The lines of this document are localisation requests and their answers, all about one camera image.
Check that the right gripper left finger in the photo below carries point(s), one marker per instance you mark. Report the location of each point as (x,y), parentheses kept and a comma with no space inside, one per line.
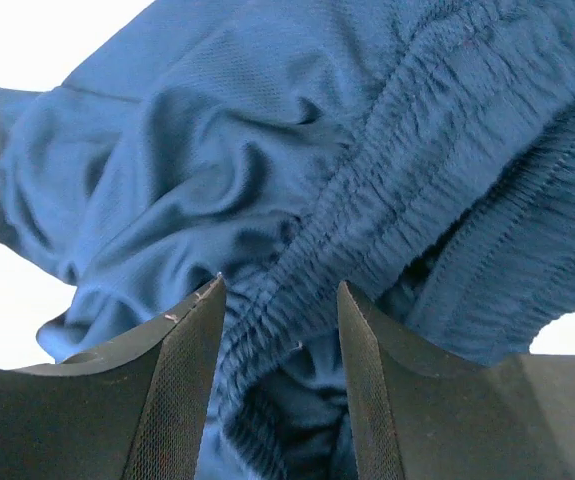
(133,407)

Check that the navy blue shorts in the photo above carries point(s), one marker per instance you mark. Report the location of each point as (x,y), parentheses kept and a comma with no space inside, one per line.
(422,150)

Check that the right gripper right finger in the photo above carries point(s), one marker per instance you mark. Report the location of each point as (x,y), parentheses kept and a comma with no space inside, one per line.
(420,412)

